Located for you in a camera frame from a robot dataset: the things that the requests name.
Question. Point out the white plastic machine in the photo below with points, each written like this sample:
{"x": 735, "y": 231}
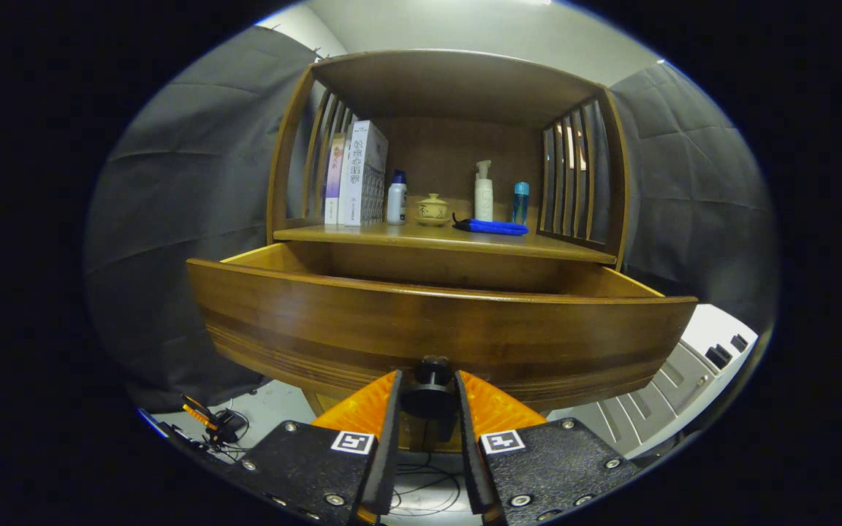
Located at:
{"x": 713, "y": 329}

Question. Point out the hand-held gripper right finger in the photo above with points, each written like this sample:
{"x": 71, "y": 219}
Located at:
{"x": 466, "y": 438}

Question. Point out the orange black tool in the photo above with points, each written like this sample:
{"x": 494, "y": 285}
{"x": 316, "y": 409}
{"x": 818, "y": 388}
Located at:
{"x": 224, "y": 424}

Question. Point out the yellow lidded ceramic teacup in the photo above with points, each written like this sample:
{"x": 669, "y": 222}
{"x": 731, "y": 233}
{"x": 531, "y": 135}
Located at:
{"x": 432, "y": 212}

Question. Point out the wooden countertop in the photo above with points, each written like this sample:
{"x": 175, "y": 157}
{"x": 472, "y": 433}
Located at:
{"x": 421, "y": 235}

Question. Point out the thick white book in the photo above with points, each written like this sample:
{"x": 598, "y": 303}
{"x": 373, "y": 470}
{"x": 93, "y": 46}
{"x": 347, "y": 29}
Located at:
{"x": 362, "y": 175}

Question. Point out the white pump bottle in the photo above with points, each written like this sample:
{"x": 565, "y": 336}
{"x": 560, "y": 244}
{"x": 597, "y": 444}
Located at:
{"x": 483, "y": 201}

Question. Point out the white bottle blue cap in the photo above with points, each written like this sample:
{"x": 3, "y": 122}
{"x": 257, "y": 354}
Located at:
{"x": 396, "y": 204}

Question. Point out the brown wooden drawer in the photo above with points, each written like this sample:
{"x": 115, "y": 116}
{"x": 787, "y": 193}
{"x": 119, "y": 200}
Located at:
{"x": 319, "y": 329}

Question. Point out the clear blue bottle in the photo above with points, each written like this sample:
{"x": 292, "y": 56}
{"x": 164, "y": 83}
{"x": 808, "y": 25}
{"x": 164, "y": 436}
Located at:
{"x": 520, "y": 208}

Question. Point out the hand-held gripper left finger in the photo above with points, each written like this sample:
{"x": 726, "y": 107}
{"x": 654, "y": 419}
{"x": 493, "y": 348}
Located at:
{"x": 390, "y": 438}

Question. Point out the brown wooden cabinet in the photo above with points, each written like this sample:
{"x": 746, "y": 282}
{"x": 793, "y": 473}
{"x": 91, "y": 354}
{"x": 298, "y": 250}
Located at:
{"x": 457, "y": 80}

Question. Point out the thin purple book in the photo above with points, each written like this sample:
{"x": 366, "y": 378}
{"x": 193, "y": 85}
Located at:
{"x": 333, "y": 183}

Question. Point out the blue folded cloth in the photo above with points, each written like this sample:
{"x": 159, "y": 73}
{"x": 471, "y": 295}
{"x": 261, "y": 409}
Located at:
{"x": 494, "y": 227}

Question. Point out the black drawer knob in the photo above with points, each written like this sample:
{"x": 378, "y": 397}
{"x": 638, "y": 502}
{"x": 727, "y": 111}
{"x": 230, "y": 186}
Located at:
{"x": 430, "y": 400}

